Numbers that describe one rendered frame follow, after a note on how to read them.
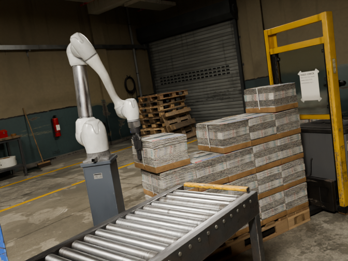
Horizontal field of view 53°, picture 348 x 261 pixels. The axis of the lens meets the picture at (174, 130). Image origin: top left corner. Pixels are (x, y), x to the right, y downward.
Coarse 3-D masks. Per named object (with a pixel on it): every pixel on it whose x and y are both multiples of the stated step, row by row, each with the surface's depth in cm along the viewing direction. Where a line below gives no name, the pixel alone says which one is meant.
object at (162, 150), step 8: (168, 136) 253; (176, 136) 248; (184, 136) 251; (144, 144) 250; (152, 144) 239; (160, 144) 241; (168, 144) 245; (176, 144) 249; (184, 144) 252; (144, 152) 252; (152, 152) 241; (160, 152) 243; (168, 152) 246; (176, 152) 249; (184, 152) 253; (152, 160) 243; (160, 160) 243; (168, 160) 246; (176, 160) 249
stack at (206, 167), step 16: (272, 144) 296; (192, 160) 270; (208, 160) 263; (224, 160) 271; (240, 160) 280; (256, 160) 288; (272, 160) 297; (144, 176) 272; (160, 176) 245; (176, 176) 249; (192, 176) 256; (208, 176) 264; (224, 176) 271; (256, 176) 287; (272, 176) 298; (160, 192) 251; (208, 192) 264; (224, 192) 271; (240, 192) 279; (272, 208) 298; (272, 224) 299; (240, 240) 281; (208, 256) 282; (224, 256) 276
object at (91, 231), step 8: (168, 192) 205; (152, 200) 194; (136, 208) 185; (120, 216) 176; (104, 224) 169; (88, 232) 162; (72, 240) 155; (80, 240) 157; (56, 248) 149; (40, 256) 144
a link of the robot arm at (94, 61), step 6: (96, 54) 234; (90, 60) 232; (96, 60) 233; (96, 66) 235; (102, 66) 237; (102, 72) 237; (102, 78) 240; (108, 78) 242; (108, 84) 245; (108, 90) 250; (114, 90) 254; (114, 96) 256; (114, 102) 258; (120, 102) 258; (114, 108) 260; (120, 108) 257; (120, 114) 259
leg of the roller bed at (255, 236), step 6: (258, 216) 183; (252, 222) 182; (258, 222) 183; (252, 228) 183; (258, 228) 183; (252, 234) 184; (258, 234) 183; (252, 240) 185; (258, 240) 182; (252, 246) 185; (258, 246) 183; (252, 252) 186; (258, 252) 184; (264, 252) 187; (258, 258) 184; (264, 258) 187
